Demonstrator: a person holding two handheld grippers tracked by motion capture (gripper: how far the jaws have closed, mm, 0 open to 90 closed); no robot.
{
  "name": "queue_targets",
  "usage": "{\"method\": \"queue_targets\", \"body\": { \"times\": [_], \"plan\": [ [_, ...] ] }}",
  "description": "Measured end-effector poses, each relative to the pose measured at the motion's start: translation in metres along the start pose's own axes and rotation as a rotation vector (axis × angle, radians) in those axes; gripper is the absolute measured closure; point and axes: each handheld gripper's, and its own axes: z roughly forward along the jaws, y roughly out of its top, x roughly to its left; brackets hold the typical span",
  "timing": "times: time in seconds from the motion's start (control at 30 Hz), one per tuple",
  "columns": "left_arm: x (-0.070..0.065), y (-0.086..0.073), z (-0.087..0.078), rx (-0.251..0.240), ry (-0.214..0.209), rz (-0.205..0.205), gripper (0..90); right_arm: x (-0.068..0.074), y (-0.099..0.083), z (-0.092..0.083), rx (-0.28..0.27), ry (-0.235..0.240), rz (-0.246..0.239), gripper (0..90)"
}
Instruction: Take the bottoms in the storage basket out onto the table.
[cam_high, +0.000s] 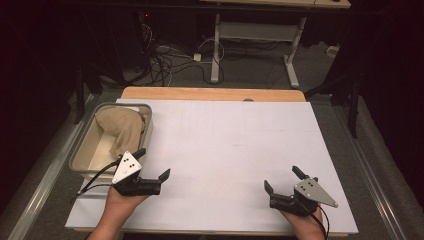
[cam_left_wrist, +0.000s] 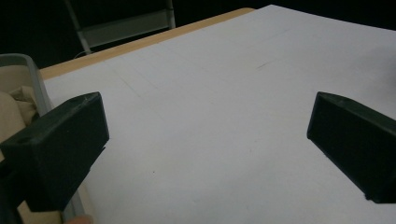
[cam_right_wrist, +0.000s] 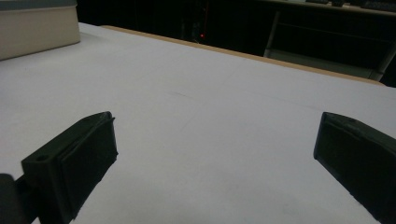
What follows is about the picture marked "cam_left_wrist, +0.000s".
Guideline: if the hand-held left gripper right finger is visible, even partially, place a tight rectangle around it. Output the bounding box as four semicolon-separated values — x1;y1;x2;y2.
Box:
306;91;396;204

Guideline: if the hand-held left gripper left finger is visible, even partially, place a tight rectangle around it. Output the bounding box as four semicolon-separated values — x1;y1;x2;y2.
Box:
0;91;110;213

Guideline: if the beige cloth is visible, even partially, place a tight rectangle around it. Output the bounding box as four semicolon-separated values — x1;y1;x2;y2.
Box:
0;85;40;162

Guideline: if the grey plastic basket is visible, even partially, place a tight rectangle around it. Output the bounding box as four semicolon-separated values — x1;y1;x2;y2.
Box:
0;52;94;224

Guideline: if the metal stand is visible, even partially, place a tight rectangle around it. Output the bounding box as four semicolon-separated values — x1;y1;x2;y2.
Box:
64;0;177;56

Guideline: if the white table cover sheet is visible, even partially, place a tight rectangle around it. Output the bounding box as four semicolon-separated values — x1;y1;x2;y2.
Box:
43;4;396;224

